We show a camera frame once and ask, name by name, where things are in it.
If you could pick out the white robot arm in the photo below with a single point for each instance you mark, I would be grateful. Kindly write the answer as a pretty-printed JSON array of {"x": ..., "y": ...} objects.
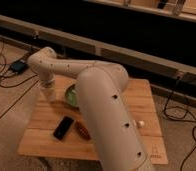
[{"x": 99, "y": 86}]

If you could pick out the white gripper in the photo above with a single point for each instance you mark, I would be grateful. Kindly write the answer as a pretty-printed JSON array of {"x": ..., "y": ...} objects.
[{"x": 48, "y": 90}]

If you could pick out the green ceramic bowl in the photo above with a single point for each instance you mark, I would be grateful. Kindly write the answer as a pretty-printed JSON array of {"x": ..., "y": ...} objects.
[{"x": 70, "y": 96}]

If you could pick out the white small box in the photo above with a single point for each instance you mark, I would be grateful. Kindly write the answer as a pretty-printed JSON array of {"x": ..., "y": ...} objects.
[{"x": 139, "y": 123}]

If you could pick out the wooden table board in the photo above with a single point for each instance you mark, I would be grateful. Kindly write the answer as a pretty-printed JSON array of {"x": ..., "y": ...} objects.
[{"x": 38, "y": 139}]

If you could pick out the black smartphone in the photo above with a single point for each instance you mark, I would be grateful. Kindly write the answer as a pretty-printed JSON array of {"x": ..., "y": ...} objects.
[{"x": 63, "y": 127}]

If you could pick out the black power adapter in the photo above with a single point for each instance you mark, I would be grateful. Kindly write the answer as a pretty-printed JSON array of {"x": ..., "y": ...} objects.
[{"x": 18, "y": 67}]

